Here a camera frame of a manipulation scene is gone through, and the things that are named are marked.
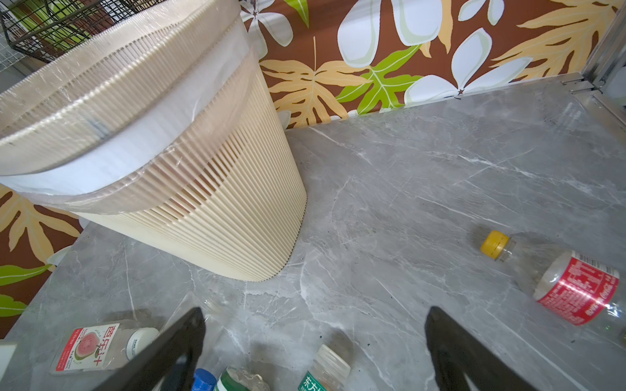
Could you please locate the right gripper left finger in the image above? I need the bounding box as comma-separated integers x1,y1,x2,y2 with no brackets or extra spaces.
96,307,206,391

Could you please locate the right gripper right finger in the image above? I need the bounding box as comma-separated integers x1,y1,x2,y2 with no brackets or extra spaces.
425,306,535,390

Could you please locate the clear blue cap water bottle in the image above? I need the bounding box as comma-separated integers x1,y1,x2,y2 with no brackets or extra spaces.
192,368,218,391

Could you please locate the red label drink bottle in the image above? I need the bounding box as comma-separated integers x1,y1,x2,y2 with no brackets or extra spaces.
215,367,271,391

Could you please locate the guava juice bottle pink label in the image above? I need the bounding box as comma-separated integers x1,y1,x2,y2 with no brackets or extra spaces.
49,320,160,376

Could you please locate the white green label bottle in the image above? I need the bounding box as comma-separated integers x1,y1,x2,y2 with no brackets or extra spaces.
298,345,351,391

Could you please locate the clear bottle red label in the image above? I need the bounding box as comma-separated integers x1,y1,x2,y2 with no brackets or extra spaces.
480,231,625,347

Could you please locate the beige plastic waste bin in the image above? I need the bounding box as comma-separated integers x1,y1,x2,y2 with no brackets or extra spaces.
1,1,306,282

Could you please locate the black wire wall basket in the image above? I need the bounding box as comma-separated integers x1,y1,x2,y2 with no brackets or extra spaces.
1,0,160,63

